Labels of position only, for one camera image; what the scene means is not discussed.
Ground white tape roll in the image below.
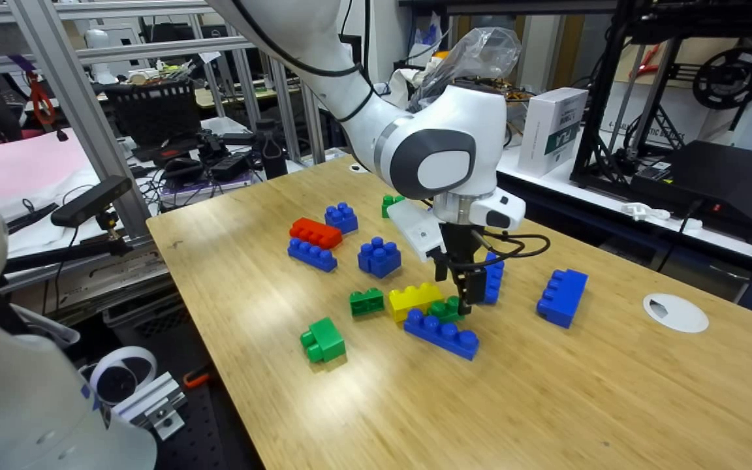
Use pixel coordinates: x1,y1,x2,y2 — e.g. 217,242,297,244
80,341,162,412

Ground white curved cover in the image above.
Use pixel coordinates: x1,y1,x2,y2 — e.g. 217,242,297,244
0,178,162,470

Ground black 3D printer frame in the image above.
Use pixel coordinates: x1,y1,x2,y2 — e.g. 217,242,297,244
568,0,752,190

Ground white box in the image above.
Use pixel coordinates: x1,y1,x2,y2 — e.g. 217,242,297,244
516,83,589,178

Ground clear plastic bag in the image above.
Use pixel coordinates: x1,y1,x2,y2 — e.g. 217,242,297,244
414,24,526,98

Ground hollow blue toy block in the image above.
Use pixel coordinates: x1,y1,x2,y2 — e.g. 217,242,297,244
477,251,508,308

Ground black camera on stand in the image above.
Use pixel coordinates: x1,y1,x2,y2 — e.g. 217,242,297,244
46,175,135,233

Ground aluminium bracket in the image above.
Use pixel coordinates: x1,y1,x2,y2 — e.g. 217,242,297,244
119,371,189,443

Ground black device case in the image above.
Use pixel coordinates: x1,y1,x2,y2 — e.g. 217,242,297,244
650,139,752,247

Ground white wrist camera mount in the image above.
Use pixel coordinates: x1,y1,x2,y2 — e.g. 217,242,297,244
387,197,449,263

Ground long blue toy block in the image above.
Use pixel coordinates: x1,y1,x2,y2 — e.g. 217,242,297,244
283,238,340,273
401,308,483,362

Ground long red toy block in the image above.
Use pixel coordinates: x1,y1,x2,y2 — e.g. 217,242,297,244
287,216,345,254

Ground small green toy block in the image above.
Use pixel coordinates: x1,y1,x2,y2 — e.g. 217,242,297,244
426,295,466,324

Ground black wire basket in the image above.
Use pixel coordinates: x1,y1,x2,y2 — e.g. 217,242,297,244
98,81,204,161

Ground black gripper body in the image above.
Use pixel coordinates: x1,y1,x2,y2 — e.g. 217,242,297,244
431,221,490,269

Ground square blue toy block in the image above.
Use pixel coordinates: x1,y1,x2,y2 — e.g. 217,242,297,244
355,235,404,282

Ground large blue toy block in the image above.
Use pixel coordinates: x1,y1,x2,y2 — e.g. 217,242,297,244
534,265,589,332

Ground black filament spool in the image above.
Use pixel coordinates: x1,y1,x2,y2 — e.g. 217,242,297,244
689,41,752,113

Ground yellow toy block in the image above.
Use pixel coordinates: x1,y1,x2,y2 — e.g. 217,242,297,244
384,278,449,318

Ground wide green toy block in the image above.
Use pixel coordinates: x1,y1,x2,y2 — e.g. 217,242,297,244
297,316,350,365

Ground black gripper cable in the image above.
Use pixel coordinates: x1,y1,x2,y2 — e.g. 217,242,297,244
477,226,554,261

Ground white cable grommet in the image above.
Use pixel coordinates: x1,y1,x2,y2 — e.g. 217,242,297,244
639,289,710,336

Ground pink board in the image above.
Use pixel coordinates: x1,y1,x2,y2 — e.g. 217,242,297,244
0,128,106,235

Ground aluminium frame post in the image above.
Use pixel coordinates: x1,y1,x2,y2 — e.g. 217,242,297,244
7,0,153,239

